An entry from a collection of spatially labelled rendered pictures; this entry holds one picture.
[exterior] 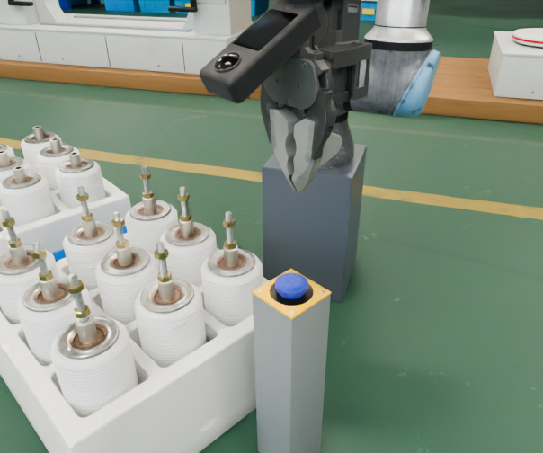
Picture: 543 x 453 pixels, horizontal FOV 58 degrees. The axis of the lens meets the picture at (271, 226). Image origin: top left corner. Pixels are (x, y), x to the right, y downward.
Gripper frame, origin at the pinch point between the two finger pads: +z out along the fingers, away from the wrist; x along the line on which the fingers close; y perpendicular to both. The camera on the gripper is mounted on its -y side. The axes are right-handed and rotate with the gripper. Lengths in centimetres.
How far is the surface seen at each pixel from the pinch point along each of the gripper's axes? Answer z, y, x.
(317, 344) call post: 22.1, 1.2, -3.5
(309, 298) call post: 14.7, 0.4, -2.6
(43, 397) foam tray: 28.1, -26.5, 18.7
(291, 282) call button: 13.2, -0.3, -0.2
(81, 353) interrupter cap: 20.8, -21.6, 14.7
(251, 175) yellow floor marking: 46, 64, 81
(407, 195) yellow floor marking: 46, 88, 36
